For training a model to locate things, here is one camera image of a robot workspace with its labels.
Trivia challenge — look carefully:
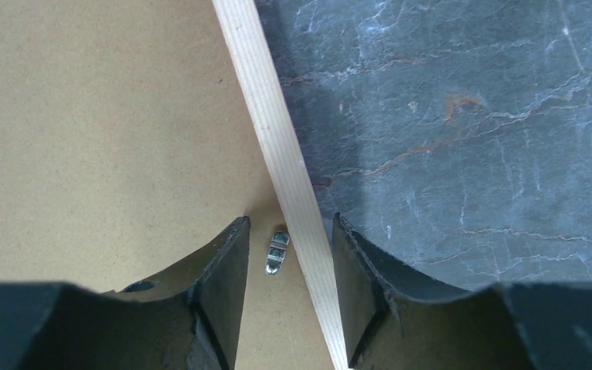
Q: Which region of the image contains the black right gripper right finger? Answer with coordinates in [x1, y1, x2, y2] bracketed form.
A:
[332, 216, 592, 369]

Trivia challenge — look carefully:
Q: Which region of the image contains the pink wooden picture frame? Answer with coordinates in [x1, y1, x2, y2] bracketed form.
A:
[213, 1, 348, 369]

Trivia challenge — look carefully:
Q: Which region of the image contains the brown cardboard backing board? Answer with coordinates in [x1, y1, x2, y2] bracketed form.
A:
[0, 1, 333, 369]

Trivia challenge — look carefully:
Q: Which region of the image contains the silver metal frame clip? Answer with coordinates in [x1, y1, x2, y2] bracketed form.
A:
[264, 230, 291, 275]

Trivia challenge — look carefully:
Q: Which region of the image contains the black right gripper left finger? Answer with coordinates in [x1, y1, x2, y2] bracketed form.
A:
[0, 217, 251, 369]

